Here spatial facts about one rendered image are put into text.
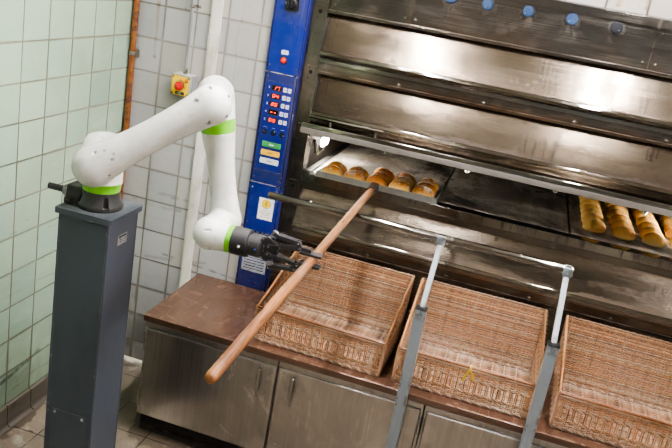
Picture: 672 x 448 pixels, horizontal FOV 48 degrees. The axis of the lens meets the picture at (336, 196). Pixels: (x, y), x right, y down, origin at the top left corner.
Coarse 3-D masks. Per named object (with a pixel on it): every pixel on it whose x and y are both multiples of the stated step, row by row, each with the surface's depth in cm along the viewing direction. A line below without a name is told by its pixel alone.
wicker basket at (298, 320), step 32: (320, 288) 344; (352, 288) 340; (384, 288) 336; (288, 320) 304; (320, 320) 336; (352, 320) 339; (384, 320) 336; (320, 352) 308; (352, 352) 313; (384, 352) 295
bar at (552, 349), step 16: (272, 192) 307; (320, 208) 302; (336, 208) 301; (384, 224) 296; (400, 224) 295; (448, 240) 291; (464, 240) 290; (512, 256) 285; (528, 256) 285; (432, 272) 286; (560, 304) 276; (416, 320) 278; (560, 320) 272; (416, 336) 279; (416, 352) 281; (544, 368) 269; (400, 384) 286; (544, 384) 270; (400, 400) 287; (544, 400) 272; (400, 416) 289; (528, 416) 275; (528, 432) 276
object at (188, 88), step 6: (174, 72) 339; (180, 72) 342; (174, 78) 338; (180, 78) 338; (186, 78) 337; (192, 78) 337; (186, 84) 338; (192, 84) 339; (174, 90) 340; (180, 90) 339; (186, 90) 338; (192, 90) 340; (180, 96) 340
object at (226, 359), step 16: (368, 192) 316; (352, 208) 292; (304, 272) 227; (288, 288) 213; (272, 304) 201; (256, 320) 191; (240, 336) 182; (224, 352) 174; (240, 352) 178; (224, 368) 168
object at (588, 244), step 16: (304, 176) 341; (352, 192) 336; (384, 192) 332; (416, 208) 330; (432, 208) 328; (448, 208) 326; (464, 208) 330; (480, 224) 324; (496, 224) 322; (512, 224) 320; (528, 224) 323; (560, 240) 317; (576, 240) 315; (592, 240) 316; (624, 256) 311; (640, 256) 309; (656, 256) 310
